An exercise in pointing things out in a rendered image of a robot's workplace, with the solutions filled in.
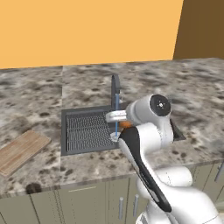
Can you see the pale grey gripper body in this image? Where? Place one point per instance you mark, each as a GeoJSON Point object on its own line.
{"type": "Point", "coordinates": [116, 116]}

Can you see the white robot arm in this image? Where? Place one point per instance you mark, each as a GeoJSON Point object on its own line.
{"type": "Point", "coordinates": [151, 140]}

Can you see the orange tangerine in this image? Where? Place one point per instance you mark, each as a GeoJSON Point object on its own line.
{"type": "Point", "coordinates": [126, 124]}

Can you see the dark grey sink faucet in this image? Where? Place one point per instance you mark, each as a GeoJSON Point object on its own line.
{"type": "Point", "coordinates": [115, 84]}

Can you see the grey ribbed sink drainer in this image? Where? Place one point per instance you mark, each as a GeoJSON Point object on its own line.
{"type": "Point", "coordinates": [87, 131]}

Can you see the dark grey sink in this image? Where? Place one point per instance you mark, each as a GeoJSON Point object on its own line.
{"type": "Point", "coordinates": [64, 131]}

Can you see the wooden cutting board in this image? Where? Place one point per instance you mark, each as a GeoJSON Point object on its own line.
{"type": "Point", "coordinates": [20, 153]}

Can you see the olive cabinet door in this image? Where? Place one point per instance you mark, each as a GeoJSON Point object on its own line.
{"type": "Point", "coordinates": [115, 201]}
{"type": "Point", "coordinates": [132, 189]}
{"type": "Point", "coordinates": [14, 211]}
{"type": "Point", "coordinates": [208, 178]}

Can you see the olive cabinet drawer front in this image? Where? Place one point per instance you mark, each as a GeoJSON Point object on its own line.
{"type": "Point", "coordinates": [84, 207]}

